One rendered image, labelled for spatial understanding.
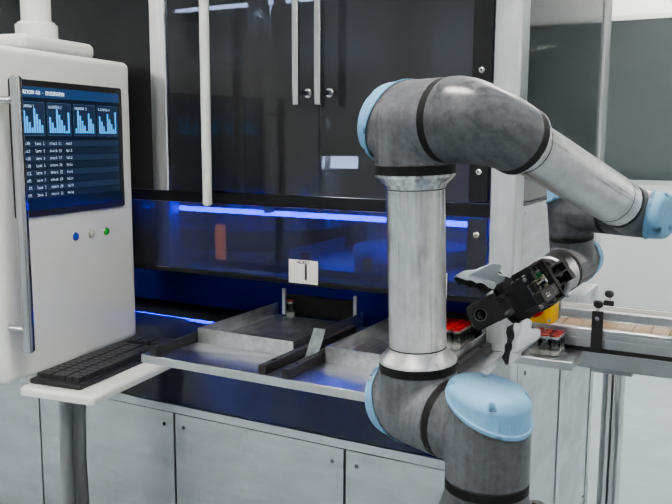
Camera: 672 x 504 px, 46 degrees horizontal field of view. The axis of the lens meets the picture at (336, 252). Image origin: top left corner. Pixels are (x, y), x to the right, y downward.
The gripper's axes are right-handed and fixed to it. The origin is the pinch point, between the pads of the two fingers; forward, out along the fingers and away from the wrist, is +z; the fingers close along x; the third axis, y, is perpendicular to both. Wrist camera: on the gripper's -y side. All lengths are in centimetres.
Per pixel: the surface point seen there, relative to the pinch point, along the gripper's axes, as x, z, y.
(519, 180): -20, -58, -14
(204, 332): -27, -12, -78
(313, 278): -27, -41, -68
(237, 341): -21, -14, -71
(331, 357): -8, -19, -52
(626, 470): 89, -195, -120
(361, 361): -4, -20, -46
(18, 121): -83, 11, -68
